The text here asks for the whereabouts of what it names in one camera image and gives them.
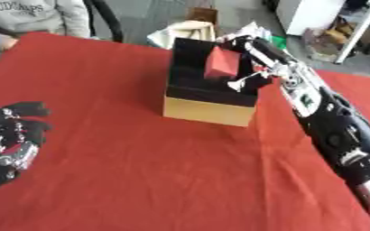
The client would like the person's hand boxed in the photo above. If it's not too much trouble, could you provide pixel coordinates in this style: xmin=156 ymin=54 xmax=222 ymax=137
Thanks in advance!
xmin=0 ymin=36 xmax=20 ymax=51

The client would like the black chair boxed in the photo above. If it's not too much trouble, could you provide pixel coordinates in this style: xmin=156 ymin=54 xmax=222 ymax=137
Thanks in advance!
xmin=82 ymin=0 xmax=125 ymax=43

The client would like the person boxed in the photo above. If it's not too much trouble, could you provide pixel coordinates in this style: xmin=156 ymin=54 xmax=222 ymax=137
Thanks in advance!
xmin=0 ymin=0 xmax=92 ymax=51

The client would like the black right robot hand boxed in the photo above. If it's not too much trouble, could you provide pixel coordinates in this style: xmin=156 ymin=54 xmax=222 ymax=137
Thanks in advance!
xmin=217 ymin=34 xmax=299 ymax=94

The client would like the brown cardboard box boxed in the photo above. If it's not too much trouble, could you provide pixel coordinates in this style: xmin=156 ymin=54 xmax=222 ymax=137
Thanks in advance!
xmin=185 ymin=6 xmax=220 ymax=25

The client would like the white pole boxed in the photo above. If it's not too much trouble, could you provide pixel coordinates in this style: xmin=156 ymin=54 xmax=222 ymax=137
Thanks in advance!
xmin=333 ymin=0 xmax=370 ymax=65

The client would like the cream cloth bag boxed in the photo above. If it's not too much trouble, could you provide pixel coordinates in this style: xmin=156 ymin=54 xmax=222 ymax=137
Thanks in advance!
xmin=145 ymin=20 xmax=218 ymax=51

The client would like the cardboard box with black inside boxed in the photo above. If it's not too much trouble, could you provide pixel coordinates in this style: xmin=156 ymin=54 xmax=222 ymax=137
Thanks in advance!
xmin=161 ymin=37 xmax=261 ymax=128

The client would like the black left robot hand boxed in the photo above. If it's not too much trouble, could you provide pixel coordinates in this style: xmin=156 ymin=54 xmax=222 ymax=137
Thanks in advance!
xmin=0 ymin=101 xmax=54 ymax=192

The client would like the white cabinet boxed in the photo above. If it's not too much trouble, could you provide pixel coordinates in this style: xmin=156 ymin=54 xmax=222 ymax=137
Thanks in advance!
xmin=274 ymin=0 xmax=348 ymax=36

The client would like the red block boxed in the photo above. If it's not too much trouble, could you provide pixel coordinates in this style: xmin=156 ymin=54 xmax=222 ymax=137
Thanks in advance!
xmin=202 ymin=45 xmax=244 ymax=80

